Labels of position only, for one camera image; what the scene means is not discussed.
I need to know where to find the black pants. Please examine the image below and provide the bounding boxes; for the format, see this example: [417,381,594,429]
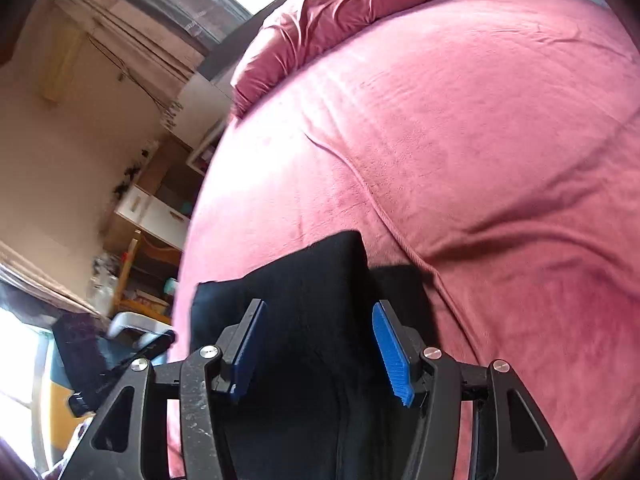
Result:
[191,231,437,479]

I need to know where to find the blue cushioned armchair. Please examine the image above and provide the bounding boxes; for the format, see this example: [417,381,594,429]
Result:
[34,309,177,461]

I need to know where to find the low wooden side table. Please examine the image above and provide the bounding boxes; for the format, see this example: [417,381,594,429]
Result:
[110,230,182,324]

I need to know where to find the teal white cup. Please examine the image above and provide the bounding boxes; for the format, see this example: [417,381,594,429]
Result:
[163,278,178,297]

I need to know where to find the white plastic bag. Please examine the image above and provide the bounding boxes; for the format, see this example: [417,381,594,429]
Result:
[86,252,119,316]

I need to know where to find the pink left side curtain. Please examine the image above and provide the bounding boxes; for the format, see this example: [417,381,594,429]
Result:
[1,243,103,318]

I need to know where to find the wooden desk with white drawers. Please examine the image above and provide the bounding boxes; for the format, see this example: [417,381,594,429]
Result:
[102,134,203,254]

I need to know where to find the pink bed sheet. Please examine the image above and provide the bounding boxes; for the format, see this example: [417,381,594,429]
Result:
[172,0,639,479]

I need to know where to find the white bedside nightstand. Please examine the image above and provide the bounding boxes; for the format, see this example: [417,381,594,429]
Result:
[160,70,232,174]

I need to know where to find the pink patterned window curtain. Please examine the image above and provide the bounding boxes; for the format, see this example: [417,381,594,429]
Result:
[54,0,321,91]

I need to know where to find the dark grey bed headboard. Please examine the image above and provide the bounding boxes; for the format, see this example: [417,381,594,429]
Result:
[198,0,286,80]

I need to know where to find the pink crumpled duvet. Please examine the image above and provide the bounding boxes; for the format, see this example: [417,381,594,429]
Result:
[231,0,433,119]

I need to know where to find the wall air conditioner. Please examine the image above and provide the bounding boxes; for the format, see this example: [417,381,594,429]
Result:
[40,21,86,103]

